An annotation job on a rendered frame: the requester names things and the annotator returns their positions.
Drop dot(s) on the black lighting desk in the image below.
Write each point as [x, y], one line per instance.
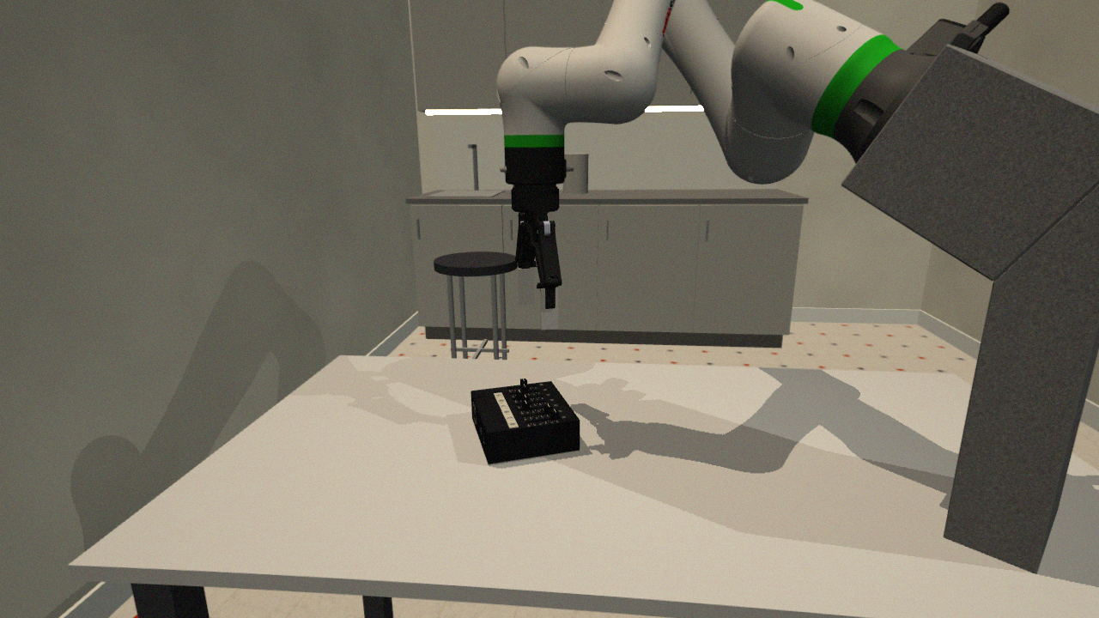
[510, 428]

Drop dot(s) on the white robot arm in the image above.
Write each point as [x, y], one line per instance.
[794, 59]

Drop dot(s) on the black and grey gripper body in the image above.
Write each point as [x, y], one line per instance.
[537, 202]

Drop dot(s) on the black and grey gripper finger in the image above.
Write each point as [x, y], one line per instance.
[525, 259]
[548, 267]

